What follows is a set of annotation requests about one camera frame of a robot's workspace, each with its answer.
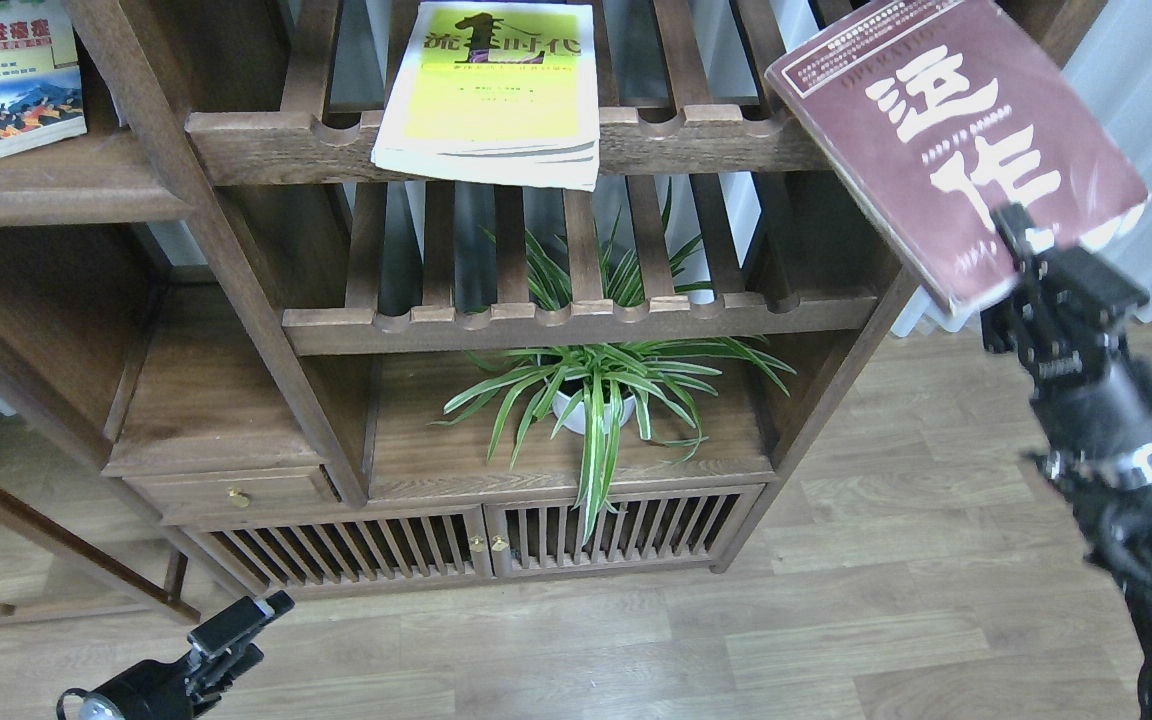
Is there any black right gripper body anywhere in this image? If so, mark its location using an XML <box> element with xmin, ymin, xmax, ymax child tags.
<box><xmin>980</xmin><ymin>285</ymin><xmax>1152</xmax><ymax>477</ymax></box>

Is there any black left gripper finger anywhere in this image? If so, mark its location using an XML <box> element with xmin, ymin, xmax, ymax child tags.
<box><xmin>188</xmin><ymin>591</ymin><xmax>294</xmax><ymax>655</ymax></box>

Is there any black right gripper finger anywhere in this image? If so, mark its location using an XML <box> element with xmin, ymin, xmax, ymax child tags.
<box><xmin>991</xmin><ymin>202</ymin><xmax>1149</xmax><ymax>341</ymax></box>

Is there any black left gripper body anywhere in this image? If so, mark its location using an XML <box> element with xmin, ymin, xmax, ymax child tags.
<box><xmin>76</xmin><ymin>644</ymin><xmax>264</xmax><ymax>719</ymax></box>

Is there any dark maroon cover book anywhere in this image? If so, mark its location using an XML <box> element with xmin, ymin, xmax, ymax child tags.
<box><xmin>764</xmin><ymin>1</ymin><xmax>1149</xmax><ymax>314</ymax></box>

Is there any yellow green cover book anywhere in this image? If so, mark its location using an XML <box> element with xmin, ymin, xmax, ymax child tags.
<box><xmin>371</xmin><ymin>1</ymin><xmax>600</xmax><ymax>192</ymax></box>

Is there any white book with colourful picture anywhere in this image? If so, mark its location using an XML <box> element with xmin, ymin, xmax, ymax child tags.
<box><xmin>0</xmin><ymin>1</ymin><xmax>88</xmax><ymax>158</ymax></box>

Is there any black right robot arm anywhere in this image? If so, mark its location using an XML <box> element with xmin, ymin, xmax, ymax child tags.
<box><xmin>980</xmin><ymin>202</ymin><xmax>1152</xmax><ymax>719</ymax></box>

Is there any wooden drawer with brass knob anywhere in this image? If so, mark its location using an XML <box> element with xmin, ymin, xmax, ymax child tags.
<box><xmin>126</xmin><ymin>465</ymin><xmax>339</xmax><ymax>524</ymax></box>

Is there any dark wooden bookshelf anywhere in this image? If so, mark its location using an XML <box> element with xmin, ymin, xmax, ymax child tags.
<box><xmin>0</xmin><ymin>1</ymin><xmax>914</xmax><ymax>621</ymax></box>

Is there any white plant pot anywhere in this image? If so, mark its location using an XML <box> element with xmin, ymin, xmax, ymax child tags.
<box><xmin>551</xmin><ymin>385</ymin><xmax>638</xmax><ymax>434</ymax></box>

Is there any green spider plant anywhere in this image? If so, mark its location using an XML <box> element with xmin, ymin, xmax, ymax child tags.
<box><xmin>431</xmin><ymin>179</ymin><xmax>797</xmax><ymax>546</ymax></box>

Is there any right slatted cabinet door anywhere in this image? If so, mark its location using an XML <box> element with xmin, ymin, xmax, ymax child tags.
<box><xmin>484</xmin><ymin>484</ymin><xmax>763</xmax><ymax>578</ymax></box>

